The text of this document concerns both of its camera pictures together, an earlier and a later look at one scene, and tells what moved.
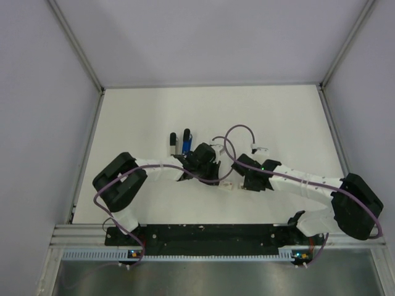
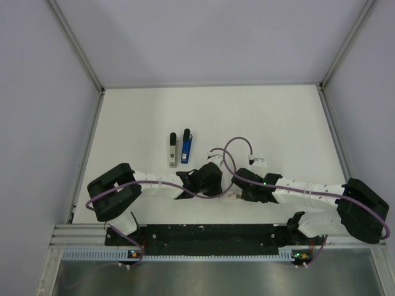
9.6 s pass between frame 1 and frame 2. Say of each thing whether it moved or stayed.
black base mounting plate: stayed
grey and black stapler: stayed
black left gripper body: moved
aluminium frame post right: stayed
